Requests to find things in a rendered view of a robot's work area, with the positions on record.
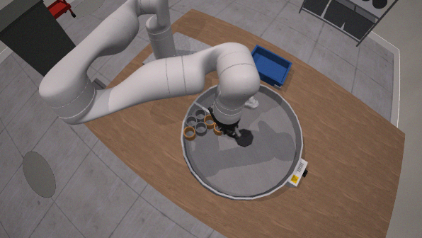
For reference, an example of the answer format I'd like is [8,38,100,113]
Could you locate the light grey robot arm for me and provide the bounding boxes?
[39,0,261,125]

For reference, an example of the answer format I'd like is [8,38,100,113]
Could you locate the blue open crate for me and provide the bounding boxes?
[251,45,292,90]

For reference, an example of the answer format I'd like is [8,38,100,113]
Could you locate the grey metal ring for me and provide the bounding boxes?
[195,122,207,136]
[195,109,206,122]
[186,115,197,129]

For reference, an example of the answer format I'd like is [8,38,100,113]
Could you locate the grey round turntable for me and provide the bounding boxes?
[181,84,308,200]

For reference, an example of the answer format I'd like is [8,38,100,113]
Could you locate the bronze bushing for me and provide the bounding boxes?
[213,123,222,136]
[204,115,215,130]
[183,126,196,141]

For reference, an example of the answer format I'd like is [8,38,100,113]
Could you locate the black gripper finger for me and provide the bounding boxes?
[221,127,243,139]
[208,105,222,131]

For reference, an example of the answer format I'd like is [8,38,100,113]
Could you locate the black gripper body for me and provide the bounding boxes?
[212,112,240,131]

